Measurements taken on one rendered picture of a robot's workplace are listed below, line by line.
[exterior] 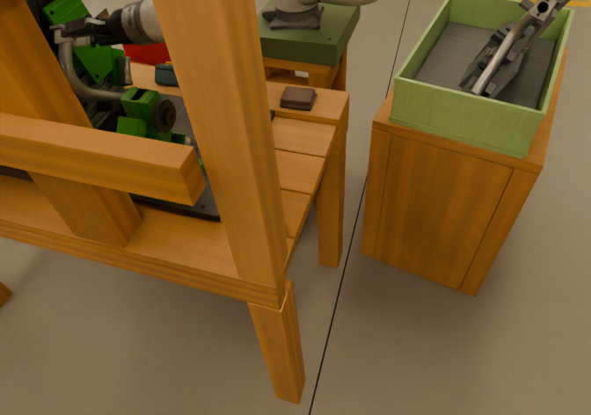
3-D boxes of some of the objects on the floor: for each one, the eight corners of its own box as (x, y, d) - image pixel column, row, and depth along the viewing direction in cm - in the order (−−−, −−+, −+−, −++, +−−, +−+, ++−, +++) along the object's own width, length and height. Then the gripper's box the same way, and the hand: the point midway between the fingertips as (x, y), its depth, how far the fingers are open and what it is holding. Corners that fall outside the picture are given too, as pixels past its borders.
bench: (76, 192, 239) (-22, 47, 173) (342, 251, 203) (348, 97, 137) (-18, 305, 196) (-194, 170, 130) (299, 405, 160) (276, 288, 94)
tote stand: (406, 158, 240) (430, 23, 180) (505, 187, 222) (569, 47, 163) (359, 253, 202) (372, 120, 142) (475, 297, 184) (544, 166, 125)
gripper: (161, 19, 102) (90, 34, 113) (105, -7, 88) (30, 12, 98) (161, 52, 102) (91, 63, 113) (105, 30, 88) (30, 46, 98)
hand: (71, 37), depth 104 cm, fingers closed on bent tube, 3 cm apart
